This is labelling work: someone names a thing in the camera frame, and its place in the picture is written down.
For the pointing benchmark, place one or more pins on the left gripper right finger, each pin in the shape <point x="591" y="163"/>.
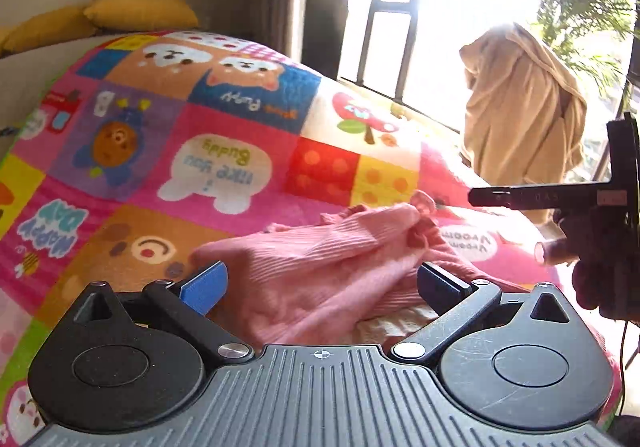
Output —
<point x="459" y="306"/>

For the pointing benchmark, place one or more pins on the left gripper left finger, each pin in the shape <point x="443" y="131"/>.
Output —
<point x="181" y="308"/>

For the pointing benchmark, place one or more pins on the pink ribbed garment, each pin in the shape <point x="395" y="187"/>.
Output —
<point x="313" y="284"/>

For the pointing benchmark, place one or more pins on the gloved right hand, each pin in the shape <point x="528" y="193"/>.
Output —
<point x="603" y="245"/>

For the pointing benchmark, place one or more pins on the beige draped cloth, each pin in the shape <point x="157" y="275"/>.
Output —
<point x="525" y="117"/>

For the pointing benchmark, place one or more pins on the colourful cartoon patchwork blanket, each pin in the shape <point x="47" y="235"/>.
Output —
<point x="152" y="145"/>

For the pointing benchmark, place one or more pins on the green palm plant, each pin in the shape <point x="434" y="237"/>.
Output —
<point x="567" y="25"/>

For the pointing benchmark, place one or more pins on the yellow pillow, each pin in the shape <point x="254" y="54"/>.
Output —
<point x="141" y="15"/>
<point x="58" y="26"/>

